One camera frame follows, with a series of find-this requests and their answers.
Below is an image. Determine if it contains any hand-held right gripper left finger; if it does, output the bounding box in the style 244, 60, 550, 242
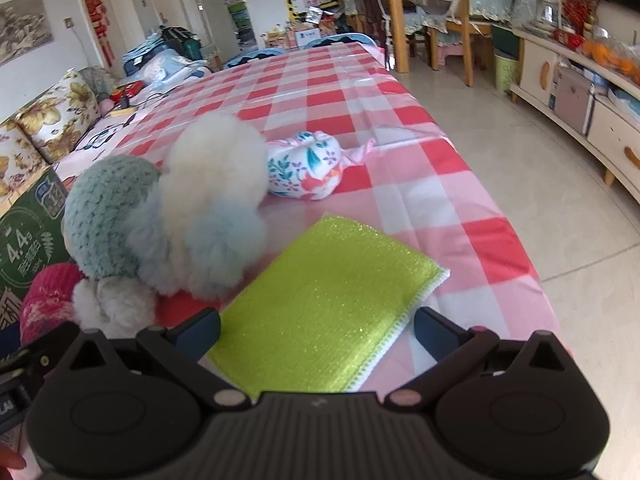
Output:
60, 308, 248, 409

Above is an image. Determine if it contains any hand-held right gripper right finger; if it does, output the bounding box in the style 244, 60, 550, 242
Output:
385, 306, 576, 408

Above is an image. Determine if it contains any yellow-green scouring sponge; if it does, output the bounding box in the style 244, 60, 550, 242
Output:
206, 214, 451, 393

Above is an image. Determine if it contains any white and blue fluffy toy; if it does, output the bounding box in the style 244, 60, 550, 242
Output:
72, 111, 271, 338

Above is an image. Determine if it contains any person's left hand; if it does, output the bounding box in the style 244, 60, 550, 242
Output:
0, 444, 27, 473

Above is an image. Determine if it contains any pink knitted hat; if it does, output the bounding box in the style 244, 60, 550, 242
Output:
20, 262, 86, 348

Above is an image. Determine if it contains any teal knitted hat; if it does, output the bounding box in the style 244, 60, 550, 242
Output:
61, 155, 166, 281

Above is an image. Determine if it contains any floral fabric pouch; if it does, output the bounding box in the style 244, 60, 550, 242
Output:
262, 131, 373, 202

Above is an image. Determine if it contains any cartoon print sofa cover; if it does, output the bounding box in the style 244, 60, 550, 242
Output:
52, 60, 211, 181

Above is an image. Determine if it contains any yellow floral cushion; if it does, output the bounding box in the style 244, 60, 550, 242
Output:
15, 70, 103, 163
0, 120, 51, 196

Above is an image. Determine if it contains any red flat box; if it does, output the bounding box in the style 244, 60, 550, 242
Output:
111, 81, 143, 106

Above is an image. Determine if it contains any red white checkered tablecloth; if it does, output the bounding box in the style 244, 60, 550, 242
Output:
50, 42, 563, 396

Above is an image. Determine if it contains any light green waste bin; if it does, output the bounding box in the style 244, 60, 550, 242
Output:
494, 52, 521, 93

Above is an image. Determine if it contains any sofa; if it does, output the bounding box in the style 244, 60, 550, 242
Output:
0, 65, 221, 201

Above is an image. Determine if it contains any cream cabinet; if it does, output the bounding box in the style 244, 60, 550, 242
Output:
510, 27, 640, 201

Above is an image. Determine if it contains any plastic wrapped blue bedding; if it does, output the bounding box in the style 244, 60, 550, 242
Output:
122, 42, 211, 81

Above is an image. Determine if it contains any pink plastic stool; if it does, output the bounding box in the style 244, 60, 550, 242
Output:
430, 42, 488, 72

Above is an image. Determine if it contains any wooden chair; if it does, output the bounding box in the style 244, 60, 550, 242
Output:
442, 0, 501, 87

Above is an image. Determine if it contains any dark suitcase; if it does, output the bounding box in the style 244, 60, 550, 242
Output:
160, 25, 202, 61

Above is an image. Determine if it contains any white cardboard box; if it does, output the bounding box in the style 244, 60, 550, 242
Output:
295, 29, 323, 51

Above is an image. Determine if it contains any bag of oranges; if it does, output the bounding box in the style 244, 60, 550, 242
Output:
582, 37, 640, 86

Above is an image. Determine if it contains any red hanging wall decoration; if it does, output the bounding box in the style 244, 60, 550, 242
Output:
82, 0, 113, 61

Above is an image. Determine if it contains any framed grey wall picture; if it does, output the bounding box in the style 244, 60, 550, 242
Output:
0, 0, 53, 66

